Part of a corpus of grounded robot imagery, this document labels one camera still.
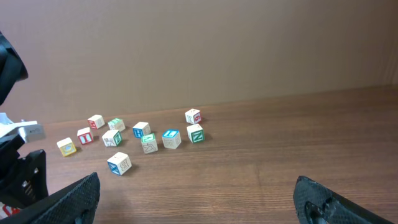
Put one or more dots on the red top left wooden block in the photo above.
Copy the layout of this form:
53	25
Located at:
96	121

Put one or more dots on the blue H wooden block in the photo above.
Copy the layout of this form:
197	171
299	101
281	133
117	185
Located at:
141	129

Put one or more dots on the yellow O wooden block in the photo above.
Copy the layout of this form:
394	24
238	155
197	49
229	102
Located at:
66	146

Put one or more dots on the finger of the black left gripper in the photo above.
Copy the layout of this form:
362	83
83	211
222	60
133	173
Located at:
23	179

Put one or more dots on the blue L wooden block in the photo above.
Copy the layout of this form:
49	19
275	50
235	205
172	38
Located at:
171	138

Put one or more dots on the blue X B wooden block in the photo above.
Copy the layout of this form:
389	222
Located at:
119	163

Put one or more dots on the green Z wooden block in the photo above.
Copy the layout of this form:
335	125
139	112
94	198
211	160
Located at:
195	133

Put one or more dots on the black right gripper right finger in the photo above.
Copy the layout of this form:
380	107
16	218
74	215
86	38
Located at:
316	204

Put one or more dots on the red I wooden block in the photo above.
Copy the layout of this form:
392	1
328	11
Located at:
85	135

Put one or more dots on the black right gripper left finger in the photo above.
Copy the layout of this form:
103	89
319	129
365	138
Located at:
76	203

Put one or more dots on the red O wooden block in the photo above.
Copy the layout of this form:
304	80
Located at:
7	211

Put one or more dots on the red 6 wooden block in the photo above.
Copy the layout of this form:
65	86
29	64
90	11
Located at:
193	116

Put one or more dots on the green side plain wooden block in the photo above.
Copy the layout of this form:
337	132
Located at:
112	138

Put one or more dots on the green N wooden block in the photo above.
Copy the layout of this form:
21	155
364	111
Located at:
116	124

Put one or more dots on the green V wooden block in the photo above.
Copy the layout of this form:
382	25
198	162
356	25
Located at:
149	143

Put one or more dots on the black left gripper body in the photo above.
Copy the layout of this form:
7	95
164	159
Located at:
12	68

